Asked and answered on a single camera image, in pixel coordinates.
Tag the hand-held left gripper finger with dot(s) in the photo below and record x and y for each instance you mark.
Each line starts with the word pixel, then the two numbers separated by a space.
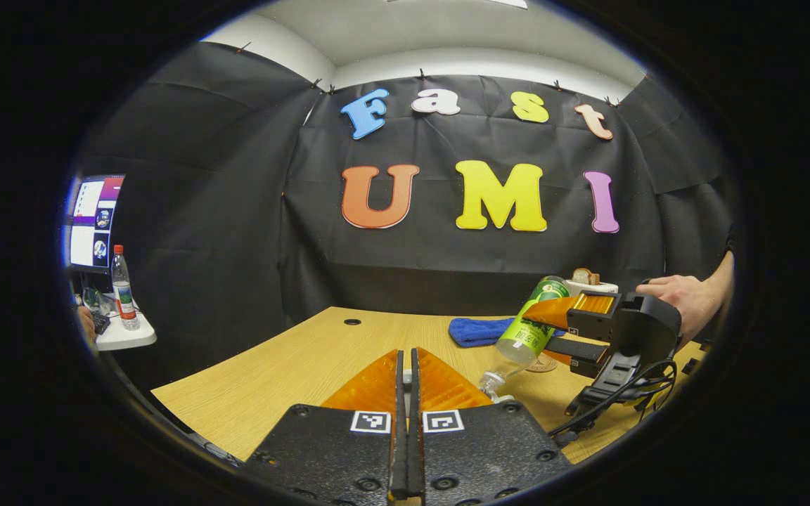
pixel 414 436
pixel 399 436

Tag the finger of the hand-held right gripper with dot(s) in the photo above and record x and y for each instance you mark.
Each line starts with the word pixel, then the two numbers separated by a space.
pixel 588 323
pixel 577 349

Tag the round brown coaster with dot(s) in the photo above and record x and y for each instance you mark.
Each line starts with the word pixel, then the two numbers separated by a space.
pixel 544 365

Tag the green label water bottle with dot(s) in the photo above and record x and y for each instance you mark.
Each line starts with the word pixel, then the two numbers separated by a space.
pixel 524 341

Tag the red cap plastic bottle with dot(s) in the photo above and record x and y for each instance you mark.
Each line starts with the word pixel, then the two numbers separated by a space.
pixel 124 295

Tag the white toaster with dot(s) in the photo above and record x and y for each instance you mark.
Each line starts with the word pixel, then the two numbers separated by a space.
pixel 588 287

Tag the bread slice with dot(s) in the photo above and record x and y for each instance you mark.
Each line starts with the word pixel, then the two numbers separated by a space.
pixel 584 276

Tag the blue towel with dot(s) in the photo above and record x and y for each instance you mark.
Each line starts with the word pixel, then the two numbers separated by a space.
pixel 479 332

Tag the white side table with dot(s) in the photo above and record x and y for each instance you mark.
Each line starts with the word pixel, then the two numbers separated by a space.
pixel 127 339

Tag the black backdrop cloth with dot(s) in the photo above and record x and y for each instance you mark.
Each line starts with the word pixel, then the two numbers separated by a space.
pixel 201 211

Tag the black keyboard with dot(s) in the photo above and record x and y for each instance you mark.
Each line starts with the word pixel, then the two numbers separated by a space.
pixel 100 323

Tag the ceiling light panel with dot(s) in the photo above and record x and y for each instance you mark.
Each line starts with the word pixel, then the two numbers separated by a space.
pixel 510 3

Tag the computer monitor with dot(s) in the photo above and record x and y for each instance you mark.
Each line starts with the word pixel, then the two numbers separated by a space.
pixel 95 225

